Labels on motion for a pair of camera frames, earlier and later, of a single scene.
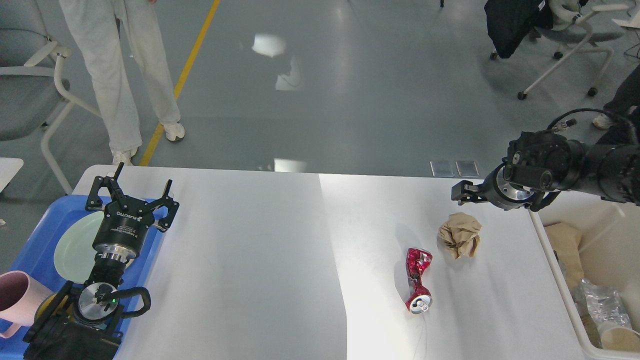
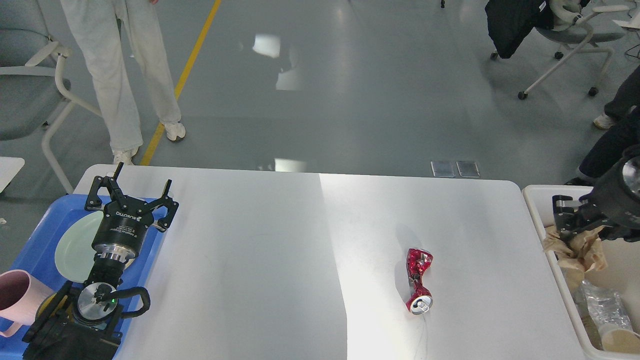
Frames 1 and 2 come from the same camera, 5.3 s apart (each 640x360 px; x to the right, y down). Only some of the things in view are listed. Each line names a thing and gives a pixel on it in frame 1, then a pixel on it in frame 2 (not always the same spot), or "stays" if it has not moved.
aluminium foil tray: (607, 307) stays
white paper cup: (615, 336) stays
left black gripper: (121, 231) stays
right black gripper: (496, 190) → (611, 198)
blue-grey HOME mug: (45, 303) stays
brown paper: (459, 236) → (584, 247)
